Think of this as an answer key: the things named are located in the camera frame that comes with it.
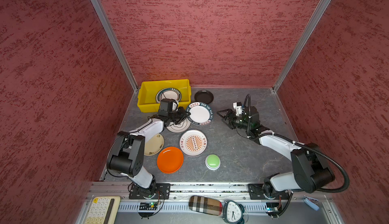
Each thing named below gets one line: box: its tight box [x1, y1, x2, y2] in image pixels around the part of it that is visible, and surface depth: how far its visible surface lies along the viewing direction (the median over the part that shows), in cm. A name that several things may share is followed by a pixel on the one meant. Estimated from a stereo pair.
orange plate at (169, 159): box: [156, 146, 184, 174], surface depth 85 cm
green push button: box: [204, 154, 221, 171], surface depth 84 cm
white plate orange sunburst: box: [179, 129, 209, 157], surface depth 92 cm
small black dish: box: [194, 89, 215, 104], surface depth 116 cm
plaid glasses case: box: [188, 195, 223, 216], surface depth 69 cm
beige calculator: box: [85, 196, 122, 224], surface depth 69 cm
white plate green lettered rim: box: [185, 101, 214, 127], surface depth 94 cm
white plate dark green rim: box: [155, 87, 182, 104], surface depth 116 cm
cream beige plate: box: [144, 132, 165, 156], surface depth 91 cm
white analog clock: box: [221, 199, 245, 224], surface depth 67 cm
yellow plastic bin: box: [137, 78, 192, 113], surface depth 117 cm
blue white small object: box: [302, 195, 320, 211], surface depth 72 cm
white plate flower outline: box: [166, 118, 191, 134], surface depth 99 cm
